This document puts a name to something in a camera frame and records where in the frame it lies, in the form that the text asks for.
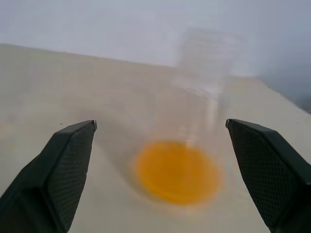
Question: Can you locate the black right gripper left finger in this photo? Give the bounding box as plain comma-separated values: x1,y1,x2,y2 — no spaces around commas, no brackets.
0,119,98,233

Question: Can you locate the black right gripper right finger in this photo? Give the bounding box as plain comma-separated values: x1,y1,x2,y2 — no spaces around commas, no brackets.
225,118,311,233

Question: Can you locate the clear beaker with orange liquid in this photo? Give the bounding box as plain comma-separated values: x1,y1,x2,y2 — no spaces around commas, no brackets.
130,28,258,207

